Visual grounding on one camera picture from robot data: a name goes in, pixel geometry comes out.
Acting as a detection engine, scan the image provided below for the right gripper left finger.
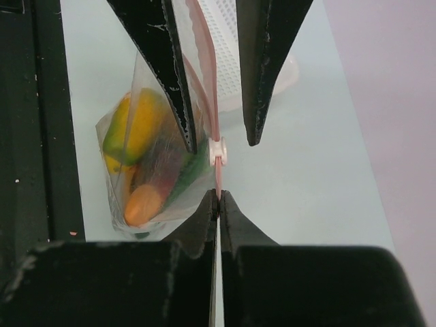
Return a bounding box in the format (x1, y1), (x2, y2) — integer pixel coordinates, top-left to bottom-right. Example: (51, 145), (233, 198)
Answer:
(1, 190), (218, 326)

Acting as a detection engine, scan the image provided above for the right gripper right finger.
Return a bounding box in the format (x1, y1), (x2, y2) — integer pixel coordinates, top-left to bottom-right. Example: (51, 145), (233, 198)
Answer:
(219, 191), (425, 326)

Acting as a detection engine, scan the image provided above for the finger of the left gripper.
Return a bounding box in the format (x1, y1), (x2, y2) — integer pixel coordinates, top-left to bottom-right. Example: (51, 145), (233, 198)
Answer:
(108, 0), (198, 153)
(235, 0), (313, 146)

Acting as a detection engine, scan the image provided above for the papaya slice with red flesh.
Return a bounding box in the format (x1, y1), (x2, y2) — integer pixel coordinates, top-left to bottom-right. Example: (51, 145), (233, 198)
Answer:
(124, 150), (189, 227)

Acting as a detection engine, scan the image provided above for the yellow green mango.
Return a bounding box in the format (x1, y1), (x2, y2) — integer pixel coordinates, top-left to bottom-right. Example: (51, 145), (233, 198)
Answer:
(103, 88), (170, 166)

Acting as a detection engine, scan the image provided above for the clear zip top bag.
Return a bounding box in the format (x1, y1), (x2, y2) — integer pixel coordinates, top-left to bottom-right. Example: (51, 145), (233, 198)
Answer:
(96, 1), (222, 240)

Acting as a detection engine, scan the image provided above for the dark green cucumber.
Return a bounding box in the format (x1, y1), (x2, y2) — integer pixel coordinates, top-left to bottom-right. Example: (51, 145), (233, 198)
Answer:
(163, 139), (210, 210)

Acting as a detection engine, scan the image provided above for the white plastic basket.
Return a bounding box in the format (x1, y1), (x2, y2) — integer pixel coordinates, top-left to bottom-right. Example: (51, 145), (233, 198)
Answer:
(197, 0), (301, 114)

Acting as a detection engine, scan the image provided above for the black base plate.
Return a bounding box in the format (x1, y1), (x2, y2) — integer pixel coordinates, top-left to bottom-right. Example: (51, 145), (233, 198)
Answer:
(1, 1), (84, 252)

